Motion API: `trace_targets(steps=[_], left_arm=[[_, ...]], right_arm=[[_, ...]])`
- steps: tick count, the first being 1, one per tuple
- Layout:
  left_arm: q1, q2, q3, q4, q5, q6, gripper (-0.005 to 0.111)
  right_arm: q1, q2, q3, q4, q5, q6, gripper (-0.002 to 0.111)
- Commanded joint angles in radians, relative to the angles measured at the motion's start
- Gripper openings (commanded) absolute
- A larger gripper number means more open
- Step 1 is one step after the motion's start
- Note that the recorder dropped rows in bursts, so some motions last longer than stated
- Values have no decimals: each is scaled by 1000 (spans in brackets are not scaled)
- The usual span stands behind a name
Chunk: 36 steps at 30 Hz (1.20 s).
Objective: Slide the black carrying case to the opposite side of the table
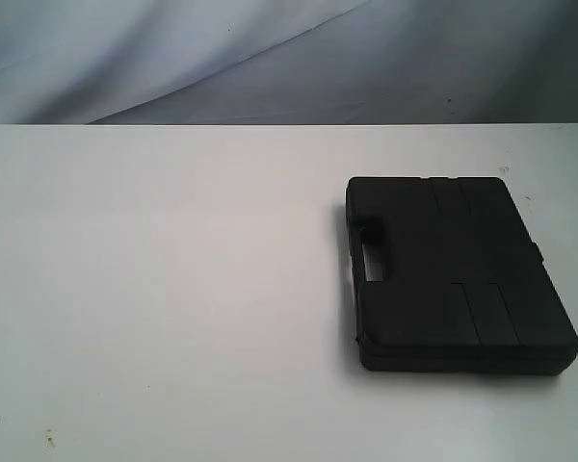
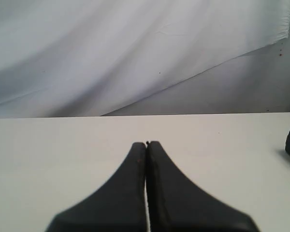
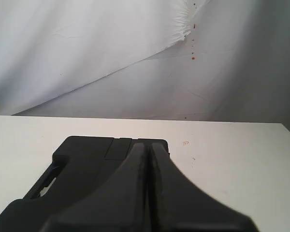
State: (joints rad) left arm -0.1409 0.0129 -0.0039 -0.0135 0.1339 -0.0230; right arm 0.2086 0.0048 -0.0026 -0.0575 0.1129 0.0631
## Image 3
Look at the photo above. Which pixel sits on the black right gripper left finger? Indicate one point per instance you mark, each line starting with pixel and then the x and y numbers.
pixel 116 206

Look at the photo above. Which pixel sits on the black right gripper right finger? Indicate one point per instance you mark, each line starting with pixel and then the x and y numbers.
pixel 177 205

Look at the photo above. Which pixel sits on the black plastic carrying case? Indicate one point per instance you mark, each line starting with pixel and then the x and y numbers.
pixel 79 166

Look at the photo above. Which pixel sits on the white backdrop cloth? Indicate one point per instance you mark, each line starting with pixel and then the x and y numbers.
pixel 204 59

